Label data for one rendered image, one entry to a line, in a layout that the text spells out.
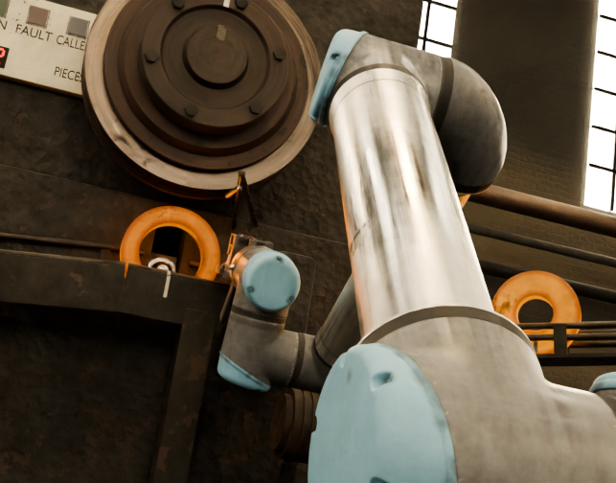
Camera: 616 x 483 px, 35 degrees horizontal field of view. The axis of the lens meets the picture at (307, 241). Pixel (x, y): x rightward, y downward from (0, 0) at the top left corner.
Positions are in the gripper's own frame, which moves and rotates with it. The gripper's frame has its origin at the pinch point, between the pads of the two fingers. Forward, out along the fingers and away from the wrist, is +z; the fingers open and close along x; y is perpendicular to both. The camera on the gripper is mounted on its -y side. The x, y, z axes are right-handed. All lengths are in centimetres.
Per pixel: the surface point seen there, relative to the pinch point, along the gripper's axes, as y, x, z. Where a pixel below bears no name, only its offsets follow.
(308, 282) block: 1.1, -13.8, -4.7
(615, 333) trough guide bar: 6, -59, -38
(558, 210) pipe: 67, -366, 581
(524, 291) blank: 9, -47, -26
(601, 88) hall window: 200, -440, 696
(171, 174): 15.0, 15.4, 0.6
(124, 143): 18.6, 25.3, 1.8
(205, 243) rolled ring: 3.8, 6.6, -1.5
